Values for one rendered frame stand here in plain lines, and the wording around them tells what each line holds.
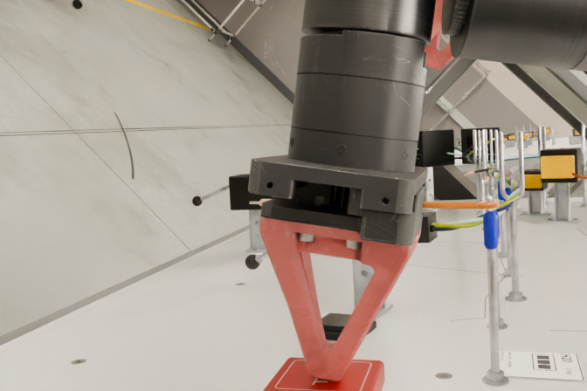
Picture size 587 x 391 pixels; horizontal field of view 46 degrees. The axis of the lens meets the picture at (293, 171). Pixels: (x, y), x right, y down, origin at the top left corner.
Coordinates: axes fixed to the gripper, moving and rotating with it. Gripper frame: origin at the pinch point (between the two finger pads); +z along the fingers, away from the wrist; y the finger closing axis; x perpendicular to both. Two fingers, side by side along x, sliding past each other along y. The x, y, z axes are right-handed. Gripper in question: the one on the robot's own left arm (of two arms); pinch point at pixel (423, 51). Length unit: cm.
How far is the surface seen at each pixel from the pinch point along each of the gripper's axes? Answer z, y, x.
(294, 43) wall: 13, 649, 447
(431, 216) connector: 11.4, 2.9, -4.8
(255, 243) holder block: 28.9, 25.0, 22.5
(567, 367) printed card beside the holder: 14.7, -4.2, -18.5
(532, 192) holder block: 12, 68, 2
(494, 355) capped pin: 15.0, -8.3, -15.1
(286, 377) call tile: 17.2, -20.6, -9.1
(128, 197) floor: 95, 172, 179
